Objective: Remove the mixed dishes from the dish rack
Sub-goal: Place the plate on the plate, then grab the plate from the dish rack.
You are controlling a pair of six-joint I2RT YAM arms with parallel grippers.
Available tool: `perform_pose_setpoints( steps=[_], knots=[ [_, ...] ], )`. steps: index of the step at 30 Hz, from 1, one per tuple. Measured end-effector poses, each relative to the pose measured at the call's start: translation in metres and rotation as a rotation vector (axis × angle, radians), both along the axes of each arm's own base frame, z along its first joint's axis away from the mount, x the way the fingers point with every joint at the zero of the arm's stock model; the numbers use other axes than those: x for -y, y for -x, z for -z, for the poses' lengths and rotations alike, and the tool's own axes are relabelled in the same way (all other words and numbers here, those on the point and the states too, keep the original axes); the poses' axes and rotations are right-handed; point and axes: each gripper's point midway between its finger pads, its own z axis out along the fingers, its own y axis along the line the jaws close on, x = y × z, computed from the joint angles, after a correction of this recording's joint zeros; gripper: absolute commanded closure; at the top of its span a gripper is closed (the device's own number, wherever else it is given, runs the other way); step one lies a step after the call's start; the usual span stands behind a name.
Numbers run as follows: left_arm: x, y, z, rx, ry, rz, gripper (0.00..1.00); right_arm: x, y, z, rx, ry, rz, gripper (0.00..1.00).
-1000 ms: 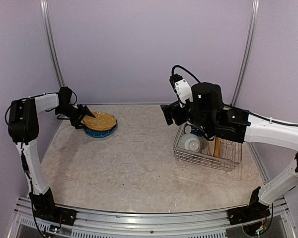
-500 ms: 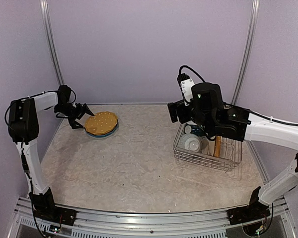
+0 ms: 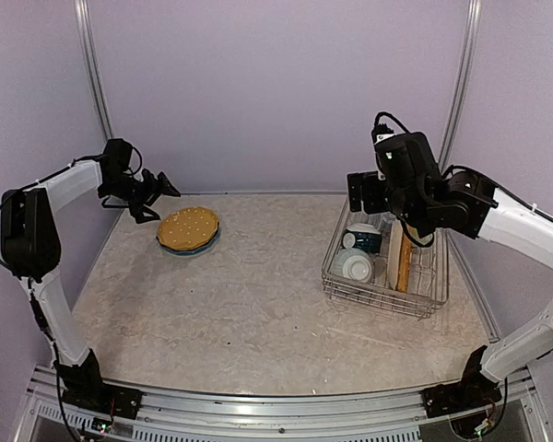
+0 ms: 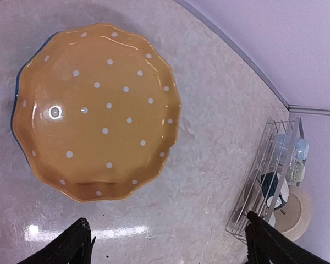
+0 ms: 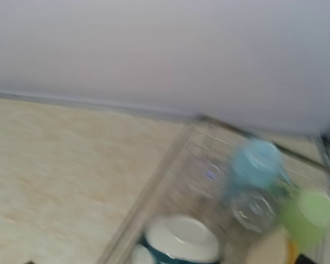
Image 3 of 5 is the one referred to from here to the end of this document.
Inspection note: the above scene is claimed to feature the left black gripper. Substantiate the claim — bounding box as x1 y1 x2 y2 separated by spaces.
100 172 181 224

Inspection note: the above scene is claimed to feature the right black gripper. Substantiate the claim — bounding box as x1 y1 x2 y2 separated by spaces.
349 169 429 227

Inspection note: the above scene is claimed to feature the yellow polka dot plate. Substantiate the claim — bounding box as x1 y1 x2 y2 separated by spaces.
157 206 219 250

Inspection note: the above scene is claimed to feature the blue polka dot plate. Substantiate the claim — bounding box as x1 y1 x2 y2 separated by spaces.
158 227 221 257

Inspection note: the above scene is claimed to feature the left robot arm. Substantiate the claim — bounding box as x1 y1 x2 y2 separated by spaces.
0 154 180 410

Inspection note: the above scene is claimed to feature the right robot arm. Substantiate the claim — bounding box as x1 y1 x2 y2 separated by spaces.
347 166 553 409

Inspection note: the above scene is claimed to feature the dark teal white bowl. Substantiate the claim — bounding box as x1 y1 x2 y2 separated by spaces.
341 223 382 254

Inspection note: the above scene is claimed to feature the beige plate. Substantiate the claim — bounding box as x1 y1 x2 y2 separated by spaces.
387 220 404 289

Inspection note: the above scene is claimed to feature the light green checked bowl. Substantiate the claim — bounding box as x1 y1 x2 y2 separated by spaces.
330 249 374 283

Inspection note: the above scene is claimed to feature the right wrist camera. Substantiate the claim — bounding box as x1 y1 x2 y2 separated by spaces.
373 133 395 180

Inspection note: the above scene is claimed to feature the metal wire dish rack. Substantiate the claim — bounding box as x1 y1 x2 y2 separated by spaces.
322 202 449 319

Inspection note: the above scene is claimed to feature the left aluminium frame post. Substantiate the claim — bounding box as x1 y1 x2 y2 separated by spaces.
73 0 113 141

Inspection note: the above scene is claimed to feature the aluminium frame post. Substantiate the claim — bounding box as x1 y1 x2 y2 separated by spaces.
73 0 113 141
439 0 482 171

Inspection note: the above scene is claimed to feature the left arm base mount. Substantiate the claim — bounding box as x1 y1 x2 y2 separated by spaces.
63 382 143 420

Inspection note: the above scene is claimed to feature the right aluminium frame post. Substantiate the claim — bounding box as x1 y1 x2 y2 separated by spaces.
439 0 482 171

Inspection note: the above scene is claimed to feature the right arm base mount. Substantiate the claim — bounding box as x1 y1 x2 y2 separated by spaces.
421 380 502 418

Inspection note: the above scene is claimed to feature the front aluminium rail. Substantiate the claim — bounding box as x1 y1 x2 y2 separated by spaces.
9 366 553 441

